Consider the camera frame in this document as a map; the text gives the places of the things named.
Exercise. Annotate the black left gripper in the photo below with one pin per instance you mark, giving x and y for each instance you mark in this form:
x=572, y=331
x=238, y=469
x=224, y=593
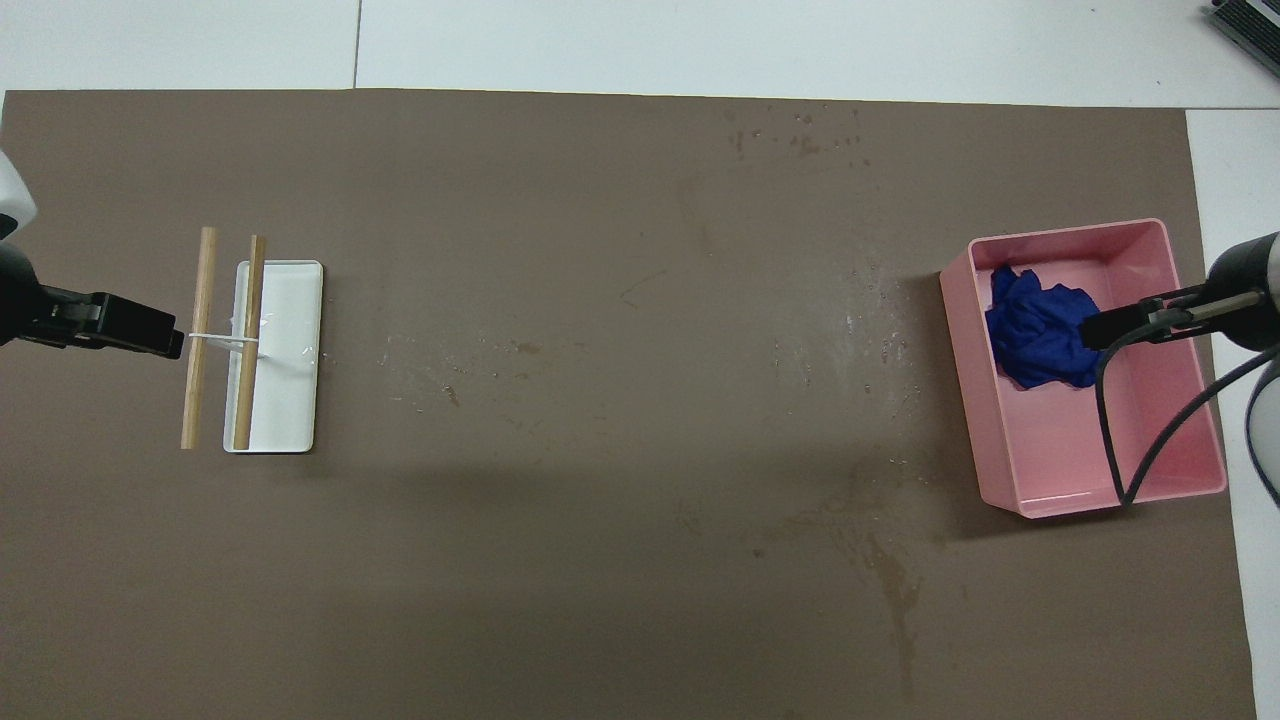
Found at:
x=30, y=310

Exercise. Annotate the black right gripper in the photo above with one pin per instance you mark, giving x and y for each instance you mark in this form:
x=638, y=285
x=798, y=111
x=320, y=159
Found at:
x=1235, y=295

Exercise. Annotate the blue cloth towel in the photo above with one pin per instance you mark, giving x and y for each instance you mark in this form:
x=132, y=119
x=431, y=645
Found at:
x=1040, y=340

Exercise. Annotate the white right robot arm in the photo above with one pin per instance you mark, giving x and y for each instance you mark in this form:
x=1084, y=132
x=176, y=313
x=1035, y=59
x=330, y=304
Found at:
x=1270, y=420

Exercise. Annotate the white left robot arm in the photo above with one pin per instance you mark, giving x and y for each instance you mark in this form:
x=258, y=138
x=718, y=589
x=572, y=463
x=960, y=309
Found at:
x=12, y=195

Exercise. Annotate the wooden rack rod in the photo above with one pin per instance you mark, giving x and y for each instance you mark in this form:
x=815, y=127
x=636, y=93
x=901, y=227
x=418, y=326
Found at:
x=195, y=400
x=248, y=400

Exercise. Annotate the pink plastic bin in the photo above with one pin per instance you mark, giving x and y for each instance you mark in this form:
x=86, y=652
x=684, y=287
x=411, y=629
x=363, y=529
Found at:
x=1060, y=460

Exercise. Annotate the brown table mat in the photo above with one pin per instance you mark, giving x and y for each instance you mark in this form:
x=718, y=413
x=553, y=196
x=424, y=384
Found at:
x=600, y=400

